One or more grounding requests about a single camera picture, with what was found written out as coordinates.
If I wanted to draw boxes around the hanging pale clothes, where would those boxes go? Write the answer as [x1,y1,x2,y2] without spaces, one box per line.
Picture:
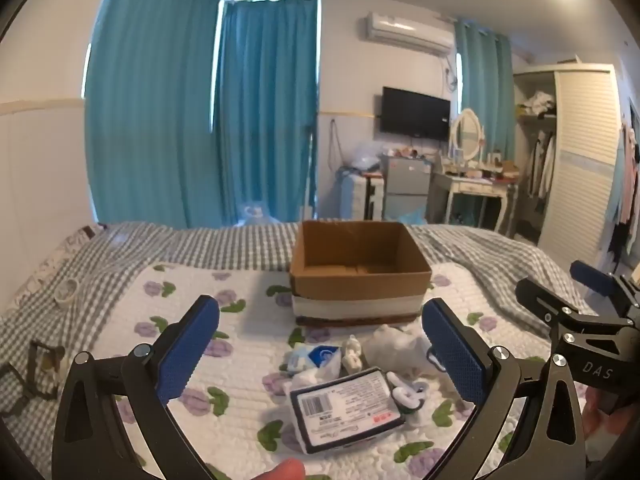
[607,110,640,261]

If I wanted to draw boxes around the clear plastic bag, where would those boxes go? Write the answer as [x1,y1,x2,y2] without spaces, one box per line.
[350,142,382,171]

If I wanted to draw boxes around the person's right hand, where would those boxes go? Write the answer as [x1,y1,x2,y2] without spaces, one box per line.
[582,385,620,461]

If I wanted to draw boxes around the black wall television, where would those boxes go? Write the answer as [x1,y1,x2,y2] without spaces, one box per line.
[381,86,452,142]

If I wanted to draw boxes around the grey checked bedsheet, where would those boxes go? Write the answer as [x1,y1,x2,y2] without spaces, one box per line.
[0,220,601,480]

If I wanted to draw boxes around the cardboard box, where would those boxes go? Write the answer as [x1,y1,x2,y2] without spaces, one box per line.
[289,220,433,327]

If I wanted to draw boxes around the grey mini fridge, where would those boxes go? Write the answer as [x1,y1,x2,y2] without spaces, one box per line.
[381,154,433,223]

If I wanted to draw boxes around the wide teal curtain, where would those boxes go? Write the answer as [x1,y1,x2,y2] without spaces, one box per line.
[82,0,223,228]

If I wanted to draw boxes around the tape roll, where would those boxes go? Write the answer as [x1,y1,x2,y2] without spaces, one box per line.
[54,278,80,308]

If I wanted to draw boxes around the white slatted wardrobe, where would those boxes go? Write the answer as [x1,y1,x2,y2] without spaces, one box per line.
[512,62,623,273]

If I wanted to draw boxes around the blue white tissue packet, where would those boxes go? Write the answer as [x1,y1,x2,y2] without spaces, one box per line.
[287,342,343,386]

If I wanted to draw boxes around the wet wipes packet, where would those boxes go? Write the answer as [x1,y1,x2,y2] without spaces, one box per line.
[290,366,407,456]

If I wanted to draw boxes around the white air conditioner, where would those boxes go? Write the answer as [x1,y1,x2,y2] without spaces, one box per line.
[364,11,455,56]

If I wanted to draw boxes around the folded white clothes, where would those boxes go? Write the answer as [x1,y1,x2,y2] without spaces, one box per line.
[520,91,556,116]

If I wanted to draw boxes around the oval white mirror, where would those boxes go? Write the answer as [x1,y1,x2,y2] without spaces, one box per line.
[449,108,487,163]

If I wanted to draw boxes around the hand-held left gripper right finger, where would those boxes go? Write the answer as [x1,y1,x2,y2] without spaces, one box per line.
[421,297,586,480]

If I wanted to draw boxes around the person's left hand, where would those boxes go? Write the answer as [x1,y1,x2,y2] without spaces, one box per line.
[249,459,307,480]

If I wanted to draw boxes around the cluster of cosmetics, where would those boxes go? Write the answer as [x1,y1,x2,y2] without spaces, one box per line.
[450,150,521,181]

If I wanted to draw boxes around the white dressing table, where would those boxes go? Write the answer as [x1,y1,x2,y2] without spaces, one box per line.
[442,160,521,238]

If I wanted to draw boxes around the cluster of small bottles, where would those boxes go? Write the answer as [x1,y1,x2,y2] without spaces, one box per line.
[382,146,436,161]

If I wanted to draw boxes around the wardrobe hanging clothes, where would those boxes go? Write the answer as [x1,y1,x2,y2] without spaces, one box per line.
[527,130,557,211]

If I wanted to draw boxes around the floral quilted mat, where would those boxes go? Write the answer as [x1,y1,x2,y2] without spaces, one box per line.
[92,260,551,480]

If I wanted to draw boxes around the narrow teal curtain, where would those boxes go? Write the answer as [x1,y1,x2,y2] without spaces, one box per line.
[454,19,516,161]

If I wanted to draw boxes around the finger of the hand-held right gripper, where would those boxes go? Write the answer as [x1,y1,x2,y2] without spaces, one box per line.
[570,260,640,311]
[516,277,636,334]

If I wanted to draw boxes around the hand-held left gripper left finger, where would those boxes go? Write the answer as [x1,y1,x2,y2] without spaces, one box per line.
[51,294,221,480]

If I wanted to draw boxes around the large water bottle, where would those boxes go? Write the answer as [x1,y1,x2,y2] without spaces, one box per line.
[240,201,281,226]

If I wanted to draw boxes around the white socks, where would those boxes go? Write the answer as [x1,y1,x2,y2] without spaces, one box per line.
[387,372,431,428]

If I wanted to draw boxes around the white suitcase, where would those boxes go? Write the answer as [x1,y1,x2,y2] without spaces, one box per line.
[345,172,385,221]

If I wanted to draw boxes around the white cloth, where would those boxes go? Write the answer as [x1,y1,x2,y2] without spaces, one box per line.
[362,324,447,380]

